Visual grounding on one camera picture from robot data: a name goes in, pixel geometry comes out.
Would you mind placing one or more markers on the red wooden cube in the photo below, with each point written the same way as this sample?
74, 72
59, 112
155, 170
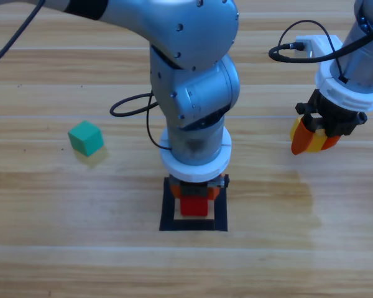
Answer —
194, 207

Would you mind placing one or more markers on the green wooden cube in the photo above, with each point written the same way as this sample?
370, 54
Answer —
85, 139

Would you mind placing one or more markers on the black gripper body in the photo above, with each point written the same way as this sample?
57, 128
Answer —
335, 119
192, 189

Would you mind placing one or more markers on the black tape square outline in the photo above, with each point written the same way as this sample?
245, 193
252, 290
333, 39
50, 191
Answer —
220, 214

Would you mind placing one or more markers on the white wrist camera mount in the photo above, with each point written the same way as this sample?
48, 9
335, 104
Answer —
192, 172
345, 93

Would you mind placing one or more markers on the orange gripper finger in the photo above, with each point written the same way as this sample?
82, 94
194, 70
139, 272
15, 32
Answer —
332, 142
302, 139
176, 192
213, 193

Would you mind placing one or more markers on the yellow wooden cube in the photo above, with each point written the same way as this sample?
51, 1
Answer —
317, 142

